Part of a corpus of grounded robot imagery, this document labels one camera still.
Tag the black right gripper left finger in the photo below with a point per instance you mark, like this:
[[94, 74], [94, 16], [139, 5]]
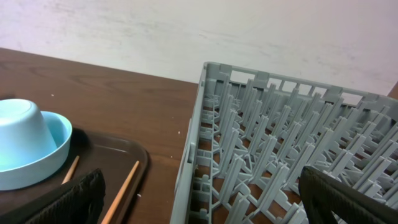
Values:
[[80, 200]]

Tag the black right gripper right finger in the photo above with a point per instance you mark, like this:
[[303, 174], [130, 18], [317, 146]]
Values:
[[323, 197]]

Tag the grey dishwasher rack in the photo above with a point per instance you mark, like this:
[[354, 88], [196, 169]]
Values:
[[252, 133]]

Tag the left wooden chopstick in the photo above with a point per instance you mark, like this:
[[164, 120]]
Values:
[[71, 170]]

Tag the wooden chopstick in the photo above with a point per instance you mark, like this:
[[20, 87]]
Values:
[[109, 214], [71, 170]]

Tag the right wooden chopstick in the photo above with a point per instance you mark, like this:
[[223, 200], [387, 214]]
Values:
[[109, 214]]

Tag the light blue small bowl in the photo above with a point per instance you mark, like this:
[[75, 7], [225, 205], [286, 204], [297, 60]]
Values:
[[61, 130]]

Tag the dark brown serving tray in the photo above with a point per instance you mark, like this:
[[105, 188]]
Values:
[[114, 156]]

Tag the light blue cup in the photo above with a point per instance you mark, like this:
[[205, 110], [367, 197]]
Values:
[[25, 136]]

